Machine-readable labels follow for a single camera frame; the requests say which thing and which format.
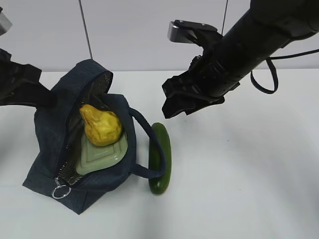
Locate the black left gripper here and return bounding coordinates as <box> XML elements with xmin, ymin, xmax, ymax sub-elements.
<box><xmin>0</xmin><ymin>49</ymin><xmax>57</xmax><ymax>108</ymax></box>

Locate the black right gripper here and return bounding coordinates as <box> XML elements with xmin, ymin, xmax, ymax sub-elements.
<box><xmin>162</xmin><ymin>32</ymin><xmax>241</xmax><ymax>119</ymax></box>

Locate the dark blue lunch bag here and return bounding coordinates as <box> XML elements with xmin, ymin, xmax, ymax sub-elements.
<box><xmin>23</xmin><ymin>59</ymin><xmax>166</xmax><ymax>214</ymax></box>

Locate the yellow pear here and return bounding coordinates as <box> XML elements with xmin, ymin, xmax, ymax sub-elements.
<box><xmin>79</xmin><ymin>104</ymin><xmax>123</xmax><ymax>147</ymax></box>

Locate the green lidded glass container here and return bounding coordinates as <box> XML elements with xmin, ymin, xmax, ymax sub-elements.
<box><xmin>75</xmin><ymin>133</ymin><xmax>128</xmax><ymax>175</ymax></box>

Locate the green cucumber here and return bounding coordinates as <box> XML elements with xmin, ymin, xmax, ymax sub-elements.
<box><xmin>149</xmin><ymin>122</ymin><xmax>172</xmax><ymax>195</ymax></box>

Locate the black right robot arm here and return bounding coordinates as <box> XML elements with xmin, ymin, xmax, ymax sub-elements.
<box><xmin>162</xmin><ymin>0</ymin><xmax>319</xmax><ymax>119</ymax></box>

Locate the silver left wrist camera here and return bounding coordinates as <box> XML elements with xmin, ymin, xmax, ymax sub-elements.
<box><xmin>0</xmin><ymin>7</ymin><xmax>12</xmax><ymax>36</ymax></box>

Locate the metal zipper key ring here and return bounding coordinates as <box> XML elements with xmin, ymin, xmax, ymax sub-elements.
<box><xmin>52</xmin><ymin>177</ymin><xmax>72</xmax><ymax>200</ymax></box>

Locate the dark blue cable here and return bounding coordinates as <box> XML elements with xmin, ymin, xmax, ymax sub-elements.
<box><xmin>250</xmin><ymin>48</ymin><xmax>319</xmax><ymax>95</ymax></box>

